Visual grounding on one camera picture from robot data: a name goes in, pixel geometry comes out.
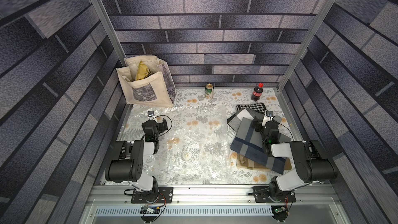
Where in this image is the blue grey plaid scarf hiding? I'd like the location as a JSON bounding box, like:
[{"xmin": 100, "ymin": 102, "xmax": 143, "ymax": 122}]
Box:
[{"xmin": 230, "ymin": 118, "xmax": 291, "ymax": 174}]

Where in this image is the black white houndstooth scarf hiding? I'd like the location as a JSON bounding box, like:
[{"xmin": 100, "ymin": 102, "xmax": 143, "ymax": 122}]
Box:
[{"xmin": 236, "ymin": 103, "xmax": 266, "ymax": 114}]

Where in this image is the brown plaid scarf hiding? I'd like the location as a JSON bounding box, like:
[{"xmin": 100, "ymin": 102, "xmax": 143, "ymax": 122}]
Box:
[{"xmin": 235, "ymin": 152, "xmax": 293, "ymax": 172}]

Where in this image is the grey white scarf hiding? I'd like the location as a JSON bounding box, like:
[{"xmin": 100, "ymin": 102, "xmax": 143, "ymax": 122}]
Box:
[{"xmin": 227, "ymin": 109, "xmax": 282, "ymax": 132}]

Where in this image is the clear plastic vacuum bag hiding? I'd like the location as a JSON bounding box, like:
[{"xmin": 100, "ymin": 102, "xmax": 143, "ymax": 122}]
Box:
[{"xmin": 121, "ymin": 104, "xmax": 230, "ymax": 185}]

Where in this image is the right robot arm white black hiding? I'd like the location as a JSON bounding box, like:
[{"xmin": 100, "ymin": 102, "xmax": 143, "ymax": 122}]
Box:
[{"xmin": 251, "ymin": 120, "xmax": 338, "ymax": 203}]

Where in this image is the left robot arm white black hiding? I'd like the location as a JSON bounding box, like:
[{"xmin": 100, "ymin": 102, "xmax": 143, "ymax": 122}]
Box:
[{"xmin": 104, "ymin": 119, "xmax": 169, "ymax": 203}]

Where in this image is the cream canvas tote bag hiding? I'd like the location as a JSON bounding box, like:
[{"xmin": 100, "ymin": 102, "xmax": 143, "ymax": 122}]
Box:
[{"xmin": 116, "ymin": 55, "xmax": 176, "ymax": 108}]

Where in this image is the cola bottle red cap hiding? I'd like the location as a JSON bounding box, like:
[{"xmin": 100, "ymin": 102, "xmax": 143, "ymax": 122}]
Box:
[{"xmin": 251, "ymin": 83, "xmax": 263, "ymax": 102}]

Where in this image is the yellow snack packet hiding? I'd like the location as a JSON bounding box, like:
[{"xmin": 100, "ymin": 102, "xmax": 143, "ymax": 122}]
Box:
[{"xmin": 135, "ymin": 61, "xmax": 154, "ymax": 80}]

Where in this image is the green beverage can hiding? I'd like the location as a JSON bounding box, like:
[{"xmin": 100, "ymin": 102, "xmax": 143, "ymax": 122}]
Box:
[{"xmin": 205, "ymin": 84, "xmax": 214, "ymax": 99}]

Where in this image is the right circuit board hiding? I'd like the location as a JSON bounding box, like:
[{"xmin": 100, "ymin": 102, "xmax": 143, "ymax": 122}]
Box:
[{"xmin": 271, "ymin": 206, "xmax": 289, "ymax": 223}]

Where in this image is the circuit board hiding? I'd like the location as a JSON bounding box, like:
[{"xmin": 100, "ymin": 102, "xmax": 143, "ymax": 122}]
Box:
[
  {"xmin": 140, "ymin": 205, "xmax": 161, "ymax": 215},
  {"xmin": 271, "ymin": 206, "xmax": 289, "ymax": 223}
]

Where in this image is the left circuit board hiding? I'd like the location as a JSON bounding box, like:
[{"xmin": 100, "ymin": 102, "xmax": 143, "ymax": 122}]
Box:
[{"xmin": 140, "ymin": 205, "xmax": 161, "ymax": 215}]

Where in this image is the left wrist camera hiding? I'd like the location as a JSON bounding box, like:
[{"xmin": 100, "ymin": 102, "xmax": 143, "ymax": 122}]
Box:
[{"xmin": 147, "ymin": 111, "xmax": 155, "ymax": 120}]

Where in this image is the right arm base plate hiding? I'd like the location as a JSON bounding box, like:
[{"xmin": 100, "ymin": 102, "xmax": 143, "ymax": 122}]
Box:
[{"xmin": 249, "ymin": 186, "xmax": 296, "ymax": 203}]

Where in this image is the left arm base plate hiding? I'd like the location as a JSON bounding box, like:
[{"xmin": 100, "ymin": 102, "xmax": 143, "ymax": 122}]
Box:
[{"xmin": 131, "ymin": 187, "xmax": 174, "ymax": 204}]

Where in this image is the aluminium front rail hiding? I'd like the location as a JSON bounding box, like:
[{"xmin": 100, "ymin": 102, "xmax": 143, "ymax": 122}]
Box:
[{"xmin": 86, "ymin": 184, "xmax": 341, "ymax": 206}]

